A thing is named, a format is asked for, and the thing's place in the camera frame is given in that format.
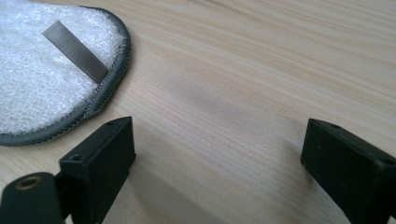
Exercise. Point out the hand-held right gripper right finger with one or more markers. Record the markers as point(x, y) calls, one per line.
point(348, 168)

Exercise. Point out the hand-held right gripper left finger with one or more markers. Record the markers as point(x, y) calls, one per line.
point(99, 168)

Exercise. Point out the white round cloth pad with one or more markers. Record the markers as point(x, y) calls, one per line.
point(46, 81)

